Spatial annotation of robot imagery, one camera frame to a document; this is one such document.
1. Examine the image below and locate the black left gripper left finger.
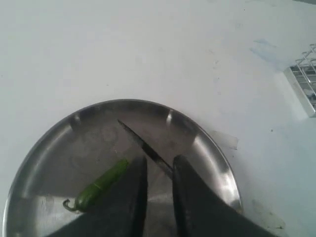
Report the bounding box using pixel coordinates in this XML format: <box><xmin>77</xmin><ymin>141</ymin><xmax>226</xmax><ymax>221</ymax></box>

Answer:
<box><xmin>50</xmin><ymin>157</ymin><xmax>148</xmax><ymax>237</ymax></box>

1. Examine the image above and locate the green cucumber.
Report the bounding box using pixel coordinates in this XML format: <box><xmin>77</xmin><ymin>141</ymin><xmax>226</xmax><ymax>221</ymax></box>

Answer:
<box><xmin>62</xmin><ymin>159</ymin><xmax>129</xmax><ymax>212</ymax></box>

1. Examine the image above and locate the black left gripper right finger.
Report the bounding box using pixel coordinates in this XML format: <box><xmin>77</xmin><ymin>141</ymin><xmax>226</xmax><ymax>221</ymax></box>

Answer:
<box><xmin>172</xmin><ymin>156</ymin><xmax>272</xmax><ymax>237</ymax></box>

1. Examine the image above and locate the black handled knife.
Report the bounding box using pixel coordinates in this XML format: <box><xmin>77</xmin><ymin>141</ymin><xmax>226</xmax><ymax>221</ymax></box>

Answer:
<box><xmin>118</xmin><ymin>119</ymin><xmax>173</xmax><ymax>179</ymax></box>

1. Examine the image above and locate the round steel plate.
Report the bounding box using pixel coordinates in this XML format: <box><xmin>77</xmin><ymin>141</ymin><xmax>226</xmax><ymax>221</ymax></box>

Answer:
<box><xmin>2</xmin><ymin>99</ymin><xmax>242</xmax><ymax>237</ymax></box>

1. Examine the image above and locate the wire cutlery holder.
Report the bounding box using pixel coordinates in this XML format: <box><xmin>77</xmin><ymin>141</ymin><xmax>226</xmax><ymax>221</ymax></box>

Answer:
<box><xmin>284</xmin><ymin>43</ymin><xmax>316</xmax><ymax>117</ymax></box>

